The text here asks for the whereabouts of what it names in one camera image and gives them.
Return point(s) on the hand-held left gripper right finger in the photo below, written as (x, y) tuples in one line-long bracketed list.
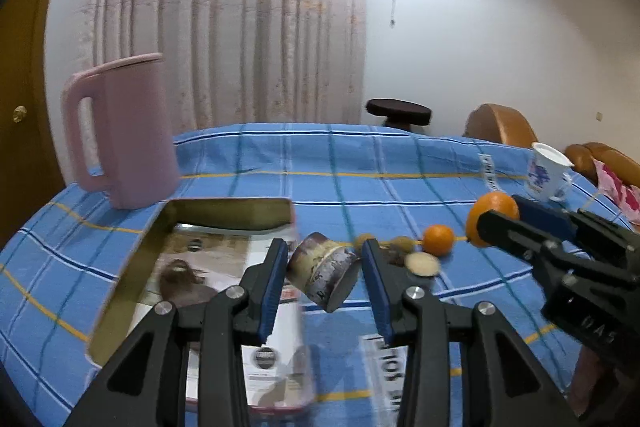
[(377, 294)]

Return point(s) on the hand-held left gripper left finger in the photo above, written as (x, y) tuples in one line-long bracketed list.
[(272, 294)]

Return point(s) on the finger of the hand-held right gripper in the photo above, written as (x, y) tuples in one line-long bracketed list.
[(510, 232), (542, 213)]

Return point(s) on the large orange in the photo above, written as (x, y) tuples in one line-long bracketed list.
[(492, 207)]

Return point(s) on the small dark red fruit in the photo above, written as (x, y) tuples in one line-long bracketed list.
[(395, 260)]

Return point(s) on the printed round tin can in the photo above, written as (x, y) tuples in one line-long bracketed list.
[(322, 269)]

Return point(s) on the small orange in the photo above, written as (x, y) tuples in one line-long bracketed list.
[(439, 240)]

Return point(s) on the dark purple passion fruit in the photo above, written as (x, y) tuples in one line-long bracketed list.
[(177, 278)]

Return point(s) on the pink rectangular tin box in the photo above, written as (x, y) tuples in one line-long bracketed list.
[(135, 267)]

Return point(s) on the white cup with blue flowers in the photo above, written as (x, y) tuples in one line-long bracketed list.
[(542, 172)]

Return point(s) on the printed paper leaflet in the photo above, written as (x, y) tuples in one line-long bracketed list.
[(220, 252)]

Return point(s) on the pink patterned cloth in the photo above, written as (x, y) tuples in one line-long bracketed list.
[(617, 192)]

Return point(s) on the brown sofa cushion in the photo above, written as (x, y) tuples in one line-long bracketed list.
[(600, 157)]

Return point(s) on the blue plaid tablecloth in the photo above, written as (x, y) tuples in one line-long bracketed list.
[(350, 187)]

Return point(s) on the dark round stool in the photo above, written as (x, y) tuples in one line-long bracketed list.
[(397, 109)]

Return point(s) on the pink plastic pitcher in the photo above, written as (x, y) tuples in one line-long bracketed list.
[(135, 132)]

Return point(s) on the pink floral curtain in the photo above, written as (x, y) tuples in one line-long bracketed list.
[(225, 17)]

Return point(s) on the brass door knob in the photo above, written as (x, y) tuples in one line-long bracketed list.
[(20, 114)]

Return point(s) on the brown wooden door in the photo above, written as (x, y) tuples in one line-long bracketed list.
[(25, 32)]

